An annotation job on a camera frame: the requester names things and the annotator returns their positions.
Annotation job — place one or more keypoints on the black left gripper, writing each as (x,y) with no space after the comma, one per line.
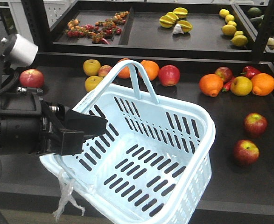
(29,124)

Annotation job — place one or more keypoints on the light blue plastic basket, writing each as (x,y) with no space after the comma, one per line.
(152,165)

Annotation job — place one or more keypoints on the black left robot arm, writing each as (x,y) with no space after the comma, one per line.
(9,78)

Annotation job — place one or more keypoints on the yellow apple front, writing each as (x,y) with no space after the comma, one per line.
(92,82)

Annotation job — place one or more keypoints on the pink small apple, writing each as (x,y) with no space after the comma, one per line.
(104,70)

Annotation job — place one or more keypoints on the orange left of pair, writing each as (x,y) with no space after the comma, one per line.
(125,72)

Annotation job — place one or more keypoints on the orange of pair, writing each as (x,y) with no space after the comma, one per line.
(125,72)
(151,68)

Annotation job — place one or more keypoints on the red apple far left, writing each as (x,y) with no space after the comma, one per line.
(32,78)

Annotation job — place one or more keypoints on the orange right of pair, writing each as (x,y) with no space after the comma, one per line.
(151,68)

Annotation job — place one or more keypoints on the large red apple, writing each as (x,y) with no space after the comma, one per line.
(169,75)

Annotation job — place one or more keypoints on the cherry tomato vine pile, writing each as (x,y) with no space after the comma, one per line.
(99,32)

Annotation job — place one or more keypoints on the orange with navel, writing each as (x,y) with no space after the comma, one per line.
(211,85)

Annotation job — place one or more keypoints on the white garlic bulb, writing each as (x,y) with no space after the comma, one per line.
(177,29)

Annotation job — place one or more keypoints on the red chili pepper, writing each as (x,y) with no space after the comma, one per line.
(227,85)

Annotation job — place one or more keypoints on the red yellow apple back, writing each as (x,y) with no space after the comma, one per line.
(224,73)

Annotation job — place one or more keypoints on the black wooden display stand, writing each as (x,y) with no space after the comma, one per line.
(234,194)

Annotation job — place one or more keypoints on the yellow apple by orange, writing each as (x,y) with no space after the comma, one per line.
(241,86)

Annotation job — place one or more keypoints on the red apple lower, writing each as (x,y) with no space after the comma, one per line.
(245,153)

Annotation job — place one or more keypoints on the red apple front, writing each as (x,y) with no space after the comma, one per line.
(255,125)

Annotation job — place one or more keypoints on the red bell pepper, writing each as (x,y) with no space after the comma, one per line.
(249,72)

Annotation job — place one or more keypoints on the orange beside pepper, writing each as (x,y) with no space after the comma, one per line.
(263,84)

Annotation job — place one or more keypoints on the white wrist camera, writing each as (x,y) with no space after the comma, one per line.
(20,52)

